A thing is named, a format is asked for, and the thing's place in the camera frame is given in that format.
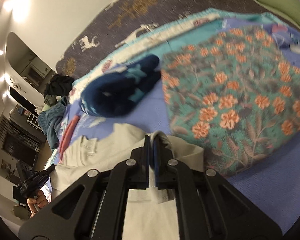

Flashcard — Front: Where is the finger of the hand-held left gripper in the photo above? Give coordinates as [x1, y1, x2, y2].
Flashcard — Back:
[41, 165, 56, 177]

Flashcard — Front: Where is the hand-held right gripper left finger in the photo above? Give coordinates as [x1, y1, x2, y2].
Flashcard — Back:
[20, 135, 150, 240]

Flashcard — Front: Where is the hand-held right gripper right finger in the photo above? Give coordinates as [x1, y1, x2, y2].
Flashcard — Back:
[154, 131, 283, 240]

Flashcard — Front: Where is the beige t-shirt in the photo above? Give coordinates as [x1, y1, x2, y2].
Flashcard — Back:
[50, 124, 205, 240]

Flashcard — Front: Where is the person's left hand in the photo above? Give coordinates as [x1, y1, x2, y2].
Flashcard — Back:
[27, 189, 49, 218]

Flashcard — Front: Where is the pink folded cloth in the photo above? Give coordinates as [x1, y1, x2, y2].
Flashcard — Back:
[57, 115, 80, 161]

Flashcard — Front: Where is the teal blanket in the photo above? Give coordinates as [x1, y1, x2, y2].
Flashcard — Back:
[39, 97, 68, 148]

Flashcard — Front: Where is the white storage rack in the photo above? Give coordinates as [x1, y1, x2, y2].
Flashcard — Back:
[27, 112, 44, 131]

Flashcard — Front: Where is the grey striped cloth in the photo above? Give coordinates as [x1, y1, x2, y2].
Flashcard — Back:
[44, 94, 58, 107]

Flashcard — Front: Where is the navy star-printed folded cloth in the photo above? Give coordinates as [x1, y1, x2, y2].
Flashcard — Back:
[80, 55, 162, 117]

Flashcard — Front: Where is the black clothing pile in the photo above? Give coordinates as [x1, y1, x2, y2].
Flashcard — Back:
[44, 74, 75, 98]

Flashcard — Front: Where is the floral folded cloth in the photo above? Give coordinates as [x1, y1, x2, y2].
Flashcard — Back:
[161, 27, 300, 178]

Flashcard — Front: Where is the blue printed bed sheet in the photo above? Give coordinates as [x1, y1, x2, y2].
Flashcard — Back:
[47, 9, 300, 230]

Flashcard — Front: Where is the deer-printed dark mattress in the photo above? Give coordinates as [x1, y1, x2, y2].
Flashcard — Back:
[55, 0, 272, 80]

